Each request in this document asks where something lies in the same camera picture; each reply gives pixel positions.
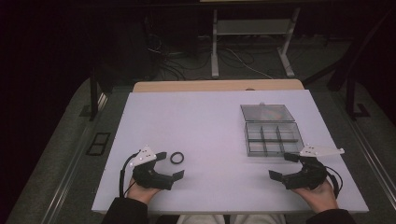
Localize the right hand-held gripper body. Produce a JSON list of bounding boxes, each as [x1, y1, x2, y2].
[[292, 143, 346, 191]]

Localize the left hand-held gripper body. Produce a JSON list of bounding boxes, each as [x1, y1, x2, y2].
[[129, 145, 158, 188]]

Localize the black ring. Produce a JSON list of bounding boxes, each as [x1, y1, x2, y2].
[[169, 151, 185, 165]]

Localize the clear compartment box with lid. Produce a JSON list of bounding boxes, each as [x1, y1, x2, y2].
[[239, 102, 305, 158]]

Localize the person's right hand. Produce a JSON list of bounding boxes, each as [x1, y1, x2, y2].
[[290, 179, 339, 215]]

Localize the person's left hand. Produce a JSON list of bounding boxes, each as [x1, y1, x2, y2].
[[125, 178, 162, 205]]

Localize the black metal stand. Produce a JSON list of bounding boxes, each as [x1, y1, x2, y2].
[[302, 8, 393, 121], [89, 67, 108, 122]]

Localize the wooden table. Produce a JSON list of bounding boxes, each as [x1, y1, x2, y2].
[[133, 78, 305, 93]]

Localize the white metal stand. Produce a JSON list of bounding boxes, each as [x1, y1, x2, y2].
[[210, 7, 302, 79]]

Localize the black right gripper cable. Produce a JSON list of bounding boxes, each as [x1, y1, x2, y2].
[[324, 165, 344, 200]]

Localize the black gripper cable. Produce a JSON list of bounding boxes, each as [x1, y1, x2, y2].
[[119, 151, 141, 199], [324, 165, 344, 200]]

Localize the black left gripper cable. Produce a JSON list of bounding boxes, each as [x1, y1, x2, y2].
[[119, 151, 141, 199]]

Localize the black floor socket frame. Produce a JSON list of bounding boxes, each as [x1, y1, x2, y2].
[[85, 132, 112, 157]]

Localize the black floor cables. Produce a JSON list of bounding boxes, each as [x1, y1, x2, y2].
[[145, 33, 213, 82]]

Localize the white floor cable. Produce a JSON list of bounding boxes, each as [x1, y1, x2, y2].
[[223, 46, 275, 80]]

